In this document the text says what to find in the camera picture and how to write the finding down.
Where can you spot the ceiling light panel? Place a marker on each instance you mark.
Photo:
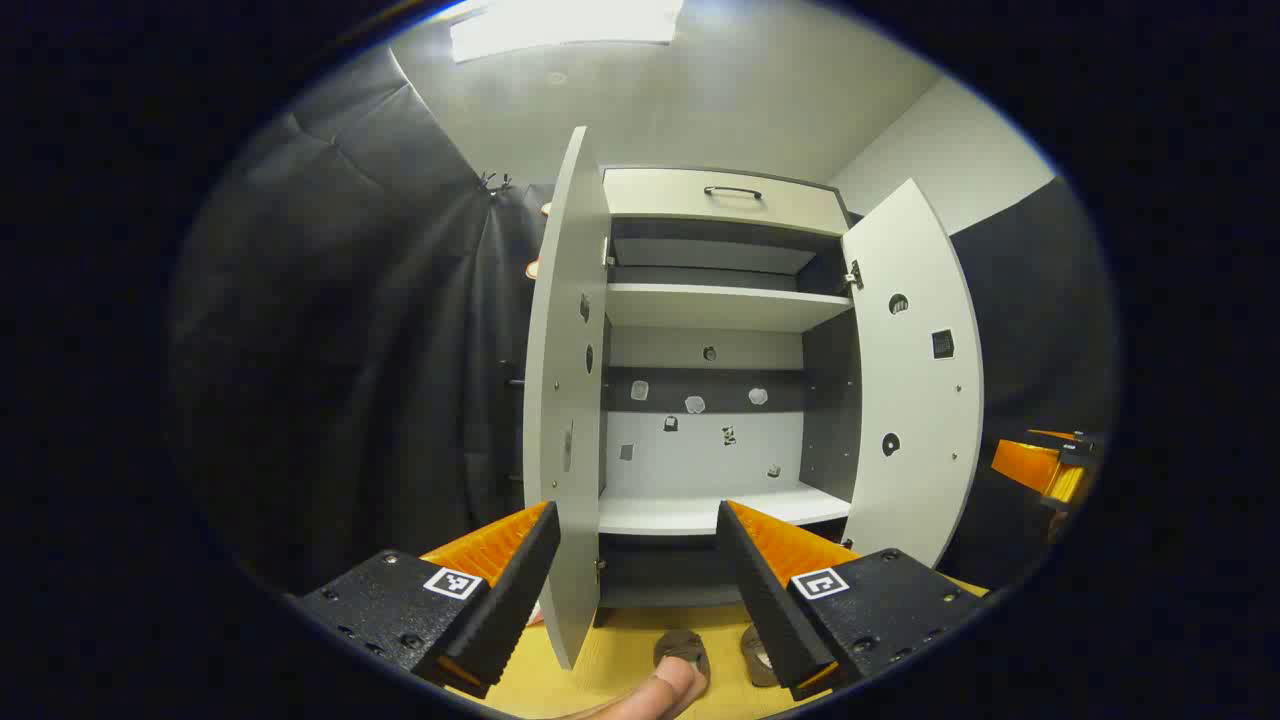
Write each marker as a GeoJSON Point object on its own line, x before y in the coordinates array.
{"type": "Point", "coordinates": [560, 25]}

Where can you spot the white shoe cabinet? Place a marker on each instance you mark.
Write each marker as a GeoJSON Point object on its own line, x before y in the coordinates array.
{"type": "Point", "coordinates": [700, 455]}

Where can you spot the white cabinet shelf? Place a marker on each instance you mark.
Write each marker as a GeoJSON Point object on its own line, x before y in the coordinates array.
{"type": "Point", "coordinates": [710, 305]}

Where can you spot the white cabinet drawer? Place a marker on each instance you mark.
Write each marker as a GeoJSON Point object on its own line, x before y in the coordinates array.
{"type": "Point", "coordinates": [660, 195]}

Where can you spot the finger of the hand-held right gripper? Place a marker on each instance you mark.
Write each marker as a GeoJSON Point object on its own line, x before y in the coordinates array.
{"type": "Point", "coordinates": [1025, 465]}

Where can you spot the white cabinet door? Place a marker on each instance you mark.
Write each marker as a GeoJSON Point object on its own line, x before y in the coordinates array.
{"type": "Point", "coordinates": [915, 400]}
{"type": "Point", "coordinates": [560, 400]}

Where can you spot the brown fuzzy shoe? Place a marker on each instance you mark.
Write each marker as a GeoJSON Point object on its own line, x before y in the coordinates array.
{"type": "Point", "coordinates": [755, 655]}
{"type": "Point", "coordinates": [680, 645]}

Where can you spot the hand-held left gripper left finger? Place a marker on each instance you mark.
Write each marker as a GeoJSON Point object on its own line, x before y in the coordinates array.
{"type": "Point", "coordinates": [512, 608]}

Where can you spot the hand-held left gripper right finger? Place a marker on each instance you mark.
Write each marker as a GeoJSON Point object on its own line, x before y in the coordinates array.
{"type": "Point", "coordinates": [770, 610]}

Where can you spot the metal cloth hook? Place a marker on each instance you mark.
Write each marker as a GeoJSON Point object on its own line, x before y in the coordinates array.
{"type": "Point", "coordinates": [495, 182]}

